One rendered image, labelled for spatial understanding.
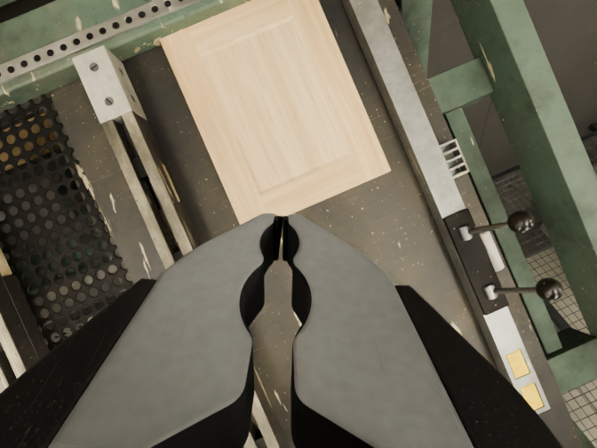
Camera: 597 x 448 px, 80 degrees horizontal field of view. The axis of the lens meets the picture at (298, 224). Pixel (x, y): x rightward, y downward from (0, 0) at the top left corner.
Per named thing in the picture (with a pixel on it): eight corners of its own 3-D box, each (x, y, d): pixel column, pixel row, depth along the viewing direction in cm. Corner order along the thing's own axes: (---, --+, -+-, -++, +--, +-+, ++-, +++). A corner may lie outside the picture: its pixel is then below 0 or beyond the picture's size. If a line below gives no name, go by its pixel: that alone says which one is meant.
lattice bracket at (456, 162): (449, 141, 72) (456, 138, 69) (462, 173, 72) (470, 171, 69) (431, 149, 72) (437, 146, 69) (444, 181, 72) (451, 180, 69)
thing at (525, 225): (461, 220, 69) (533, 204, 58) (468, 239, 69) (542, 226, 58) (449, 228, 67) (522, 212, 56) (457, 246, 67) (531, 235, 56)
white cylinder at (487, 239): (498, 265, 73) (483, 228, 72) (507, 267, 70) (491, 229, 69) (485, 271, 73) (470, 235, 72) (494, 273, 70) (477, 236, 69)
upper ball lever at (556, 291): (485, 277, 69) (561, 273, 58) (493, 296, 69) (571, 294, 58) (474, 286, 67) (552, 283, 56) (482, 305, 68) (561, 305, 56)
